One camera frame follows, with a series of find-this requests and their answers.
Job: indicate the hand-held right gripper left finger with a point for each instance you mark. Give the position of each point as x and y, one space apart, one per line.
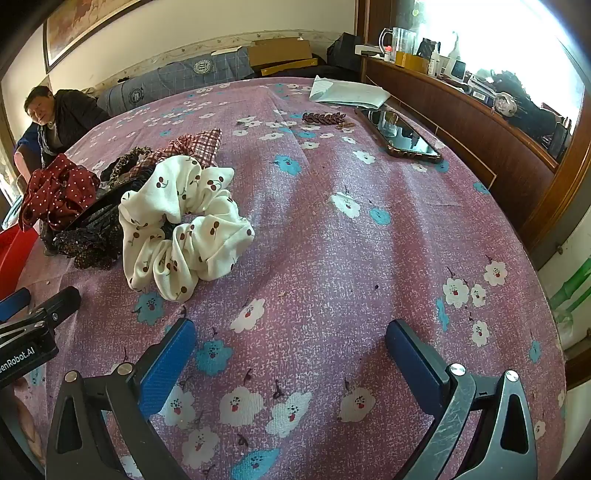
168 364

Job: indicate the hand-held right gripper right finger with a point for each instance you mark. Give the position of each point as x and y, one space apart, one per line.
415 369

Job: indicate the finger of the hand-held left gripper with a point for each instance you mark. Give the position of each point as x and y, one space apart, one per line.
60 304
11 304

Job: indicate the red tray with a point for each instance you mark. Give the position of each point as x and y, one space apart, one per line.
11 263

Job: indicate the dark floral scrunchie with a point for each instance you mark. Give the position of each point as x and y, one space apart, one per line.
87 244

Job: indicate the black headband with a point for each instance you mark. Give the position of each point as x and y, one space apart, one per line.
99 203

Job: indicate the red polka dot scrunchie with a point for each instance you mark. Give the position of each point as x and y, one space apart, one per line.
55 189

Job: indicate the white cherry print scrunchie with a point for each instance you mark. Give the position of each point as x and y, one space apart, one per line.
203 230

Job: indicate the leopard print scrunchie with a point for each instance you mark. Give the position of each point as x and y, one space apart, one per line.
127 161

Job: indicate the red plaid scrunchie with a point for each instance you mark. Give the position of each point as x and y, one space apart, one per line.
198 143

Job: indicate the purple floral bedsheet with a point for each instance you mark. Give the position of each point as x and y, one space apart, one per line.
346 258

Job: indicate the green bamboo decoration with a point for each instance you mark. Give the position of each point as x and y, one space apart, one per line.
572 290

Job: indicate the black smartphone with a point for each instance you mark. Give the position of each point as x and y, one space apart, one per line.
401 134

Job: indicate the wooden dresser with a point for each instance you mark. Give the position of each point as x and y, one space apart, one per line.
461 120

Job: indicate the brown leaf hair clip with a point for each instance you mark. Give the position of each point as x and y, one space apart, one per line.
323 117

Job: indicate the framed picture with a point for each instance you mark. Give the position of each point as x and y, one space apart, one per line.
78 23

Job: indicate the yellow box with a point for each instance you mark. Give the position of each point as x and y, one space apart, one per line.
411 61

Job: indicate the white bottle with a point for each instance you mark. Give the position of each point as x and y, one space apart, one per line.
432 60

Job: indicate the glass pitcher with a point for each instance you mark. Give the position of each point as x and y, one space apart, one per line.
401 44

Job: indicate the black bag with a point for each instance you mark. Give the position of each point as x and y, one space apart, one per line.
344 50

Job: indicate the cardboard box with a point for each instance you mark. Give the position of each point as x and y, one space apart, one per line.
277 53

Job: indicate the dresser mirror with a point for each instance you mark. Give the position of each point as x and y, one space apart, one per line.
508 41

